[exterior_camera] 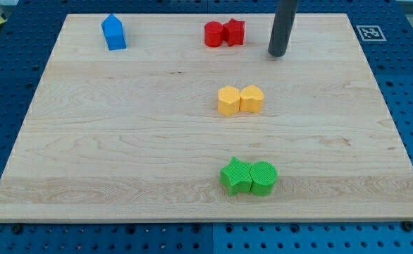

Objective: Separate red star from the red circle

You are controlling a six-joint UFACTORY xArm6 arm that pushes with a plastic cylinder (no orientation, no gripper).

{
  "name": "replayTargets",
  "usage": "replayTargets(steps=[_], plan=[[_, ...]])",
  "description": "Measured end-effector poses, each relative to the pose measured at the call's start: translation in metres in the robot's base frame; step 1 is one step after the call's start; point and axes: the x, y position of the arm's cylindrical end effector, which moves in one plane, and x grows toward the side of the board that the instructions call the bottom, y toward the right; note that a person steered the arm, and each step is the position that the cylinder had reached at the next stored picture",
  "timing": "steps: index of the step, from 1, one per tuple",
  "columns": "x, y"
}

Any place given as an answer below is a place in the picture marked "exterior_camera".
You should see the light wooden board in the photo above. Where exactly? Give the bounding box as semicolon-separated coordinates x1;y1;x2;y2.
0;13;413;223

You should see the red star block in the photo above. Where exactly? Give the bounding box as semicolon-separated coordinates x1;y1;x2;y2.
223;18;245;47

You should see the red circle block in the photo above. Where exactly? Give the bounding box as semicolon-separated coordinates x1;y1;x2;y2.
204;21;223;47

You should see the green star block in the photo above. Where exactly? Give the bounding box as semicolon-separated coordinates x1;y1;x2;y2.
220;157;252;196

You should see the white fiducial marker tag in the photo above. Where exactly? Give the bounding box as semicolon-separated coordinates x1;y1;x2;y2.
356;25;386;42

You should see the blue pentagon house block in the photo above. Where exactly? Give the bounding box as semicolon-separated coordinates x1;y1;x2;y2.
101;14;126;51

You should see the yellow hexagon block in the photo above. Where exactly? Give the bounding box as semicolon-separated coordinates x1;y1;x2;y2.
218;85;240;116

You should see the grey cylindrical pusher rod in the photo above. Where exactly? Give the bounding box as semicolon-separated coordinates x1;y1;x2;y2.
268;0;298;57

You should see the green circle block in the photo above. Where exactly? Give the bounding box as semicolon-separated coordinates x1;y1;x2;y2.
250;161;278;196

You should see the yellow heart block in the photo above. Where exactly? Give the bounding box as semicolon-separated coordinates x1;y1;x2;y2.
240;85;264;113

